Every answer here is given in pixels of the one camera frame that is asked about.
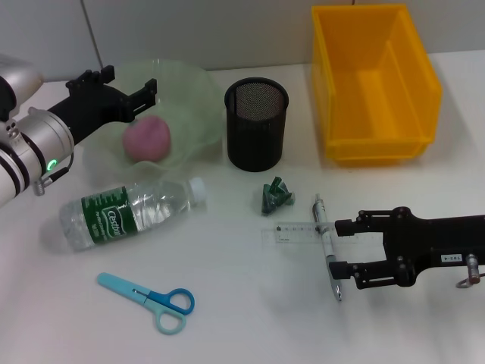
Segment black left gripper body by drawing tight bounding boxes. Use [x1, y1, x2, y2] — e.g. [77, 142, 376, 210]
[47, 81, 132, 147]

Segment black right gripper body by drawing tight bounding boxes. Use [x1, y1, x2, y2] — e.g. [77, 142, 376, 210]
[384, 206, 485, 287]

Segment pink peach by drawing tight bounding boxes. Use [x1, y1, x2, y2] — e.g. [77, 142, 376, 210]
[121, 115, 172, 163]

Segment green plastic wrapper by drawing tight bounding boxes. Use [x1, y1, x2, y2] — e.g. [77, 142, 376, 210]
[260, 174, 297, 217]

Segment clear green-label water bottle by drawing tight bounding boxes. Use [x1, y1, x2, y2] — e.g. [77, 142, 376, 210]
[58, 177, 208, 252]

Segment blue teal scissors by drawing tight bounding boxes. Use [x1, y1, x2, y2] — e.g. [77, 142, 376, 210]
[96, 271, 196, 337]

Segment grey white ballpoint pen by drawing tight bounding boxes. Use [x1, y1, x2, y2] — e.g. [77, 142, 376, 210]
[312, 193, 344, 303]

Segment translucent green fruit plate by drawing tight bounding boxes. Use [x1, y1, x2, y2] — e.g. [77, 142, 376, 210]
[80, 58, 225, 171]

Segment clear plastic ruler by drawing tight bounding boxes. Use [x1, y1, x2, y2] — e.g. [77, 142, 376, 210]
[261, 221, 387, 249]

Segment black mesh pen holder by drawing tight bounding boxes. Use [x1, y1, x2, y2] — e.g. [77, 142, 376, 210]
[224, 77, 290, 174]

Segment yellow plastic bin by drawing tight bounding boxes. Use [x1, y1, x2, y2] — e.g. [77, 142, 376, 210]
[311, 3, 443, 168]

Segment right arm connector cable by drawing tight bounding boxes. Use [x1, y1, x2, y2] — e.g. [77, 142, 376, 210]
[456, 253, 485, 289]

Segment arm connector cable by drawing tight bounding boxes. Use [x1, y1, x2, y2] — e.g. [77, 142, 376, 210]
[33, 151, 75, 196]
[456, 253, 485, 289]

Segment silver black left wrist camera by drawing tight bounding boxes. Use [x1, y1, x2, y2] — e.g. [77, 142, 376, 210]
[0, 52, 45, 122]

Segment left arm connector cable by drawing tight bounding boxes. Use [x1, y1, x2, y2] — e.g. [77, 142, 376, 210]
[33, 151, 75, 196]

